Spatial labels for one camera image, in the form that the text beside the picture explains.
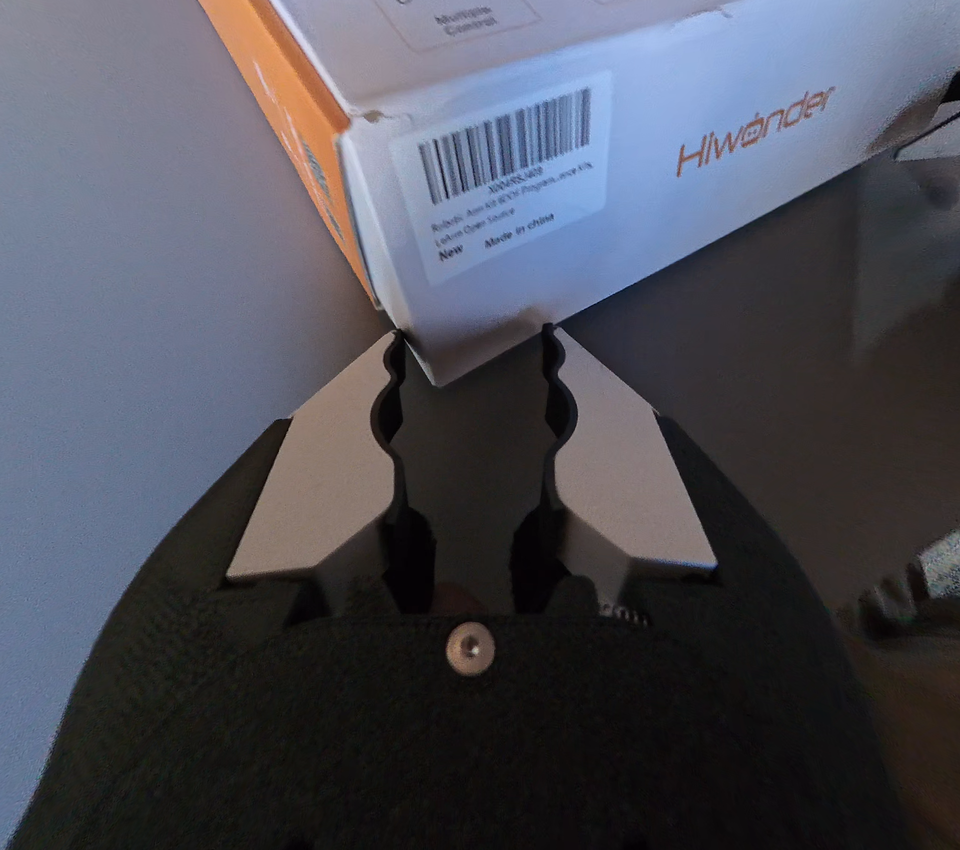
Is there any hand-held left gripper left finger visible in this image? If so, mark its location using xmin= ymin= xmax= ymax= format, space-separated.
xmin=226 ymin=331 xmax=438 ymax=617

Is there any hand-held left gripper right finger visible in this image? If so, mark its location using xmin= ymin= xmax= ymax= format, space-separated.
xmin=512 ymin=323 xmax=721 ymax=617

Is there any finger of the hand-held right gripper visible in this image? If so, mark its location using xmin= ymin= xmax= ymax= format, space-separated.
xmin=876 ymin=68 xmax=960 ymax=167

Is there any white and orange cardboard box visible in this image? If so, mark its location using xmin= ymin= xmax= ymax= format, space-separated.
xmin=137 ymin=0 xmax=960 ymax=387

